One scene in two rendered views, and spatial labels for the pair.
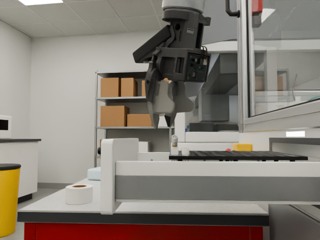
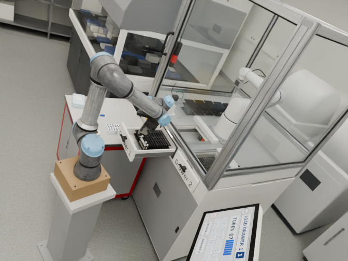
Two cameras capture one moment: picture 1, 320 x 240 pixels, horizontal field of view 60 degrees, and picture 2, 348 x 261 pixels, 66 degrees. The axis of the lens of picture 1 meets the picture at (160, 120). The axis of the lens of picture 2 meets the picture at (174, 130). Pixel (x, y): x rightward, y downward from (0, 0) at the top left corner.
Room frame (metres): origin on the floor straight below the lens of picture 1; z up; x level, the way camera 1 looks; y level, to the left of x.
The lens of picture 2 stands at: (-0.68, 0.90, 2.02)
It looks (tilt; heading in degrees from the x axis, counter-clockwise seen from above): 32 degrees down; 316
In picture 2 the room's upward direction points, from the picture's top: 25 degrees clockwise
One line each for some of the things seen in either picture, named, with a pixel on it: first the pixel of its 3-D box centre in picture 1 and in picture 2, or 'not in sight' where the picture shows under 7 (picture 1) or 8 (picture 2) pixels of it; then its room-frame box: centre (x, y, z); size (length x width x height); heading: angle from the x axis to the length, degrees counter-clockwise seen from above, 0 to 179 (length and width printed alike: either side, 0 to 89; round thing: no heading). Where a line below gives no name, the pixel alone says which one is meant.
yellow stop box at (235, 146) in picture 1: (241, 155); not in sight; (0.86, -0.25, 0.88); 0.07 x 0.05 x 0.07; 177
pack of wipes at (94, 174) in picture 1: (105, 172); (78, 100); (1.17, 0.23, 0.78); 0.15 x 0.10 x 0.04; 165
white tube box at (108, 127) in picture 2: not in sight; (114, 129); (0.80, 0.05, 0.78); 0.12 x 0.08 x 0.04; 85
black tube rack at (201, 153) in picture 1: (227, 169); (151, 141); (0.54, -0.13, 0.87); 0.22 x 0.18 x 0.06; 87
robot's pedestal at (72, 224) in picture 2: not in sight; (73, 221); (0.33, 0.40, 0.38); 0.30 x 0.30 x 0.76; 11
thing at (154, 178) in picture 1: (232, 172); (152, 141); (0.54, -0.14, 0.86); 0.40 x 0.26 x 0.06; 87
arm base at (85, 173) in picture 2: not in sight; (88, 164); (0.33, 0.40, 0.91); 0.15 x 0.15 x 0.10
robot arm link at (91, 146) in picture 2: not in sight; (91, 148); (0.34, 0.41, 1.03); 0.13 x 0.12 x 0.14; 0
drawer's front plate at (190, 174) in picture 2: not in sight; (185, 171); (0.22, -0.23, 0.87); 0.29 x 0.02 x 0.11; 177
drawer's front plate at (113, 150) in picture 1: (124, 166); (126, 141); (0.55, 0.07, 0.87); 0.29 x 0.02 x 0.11; 177
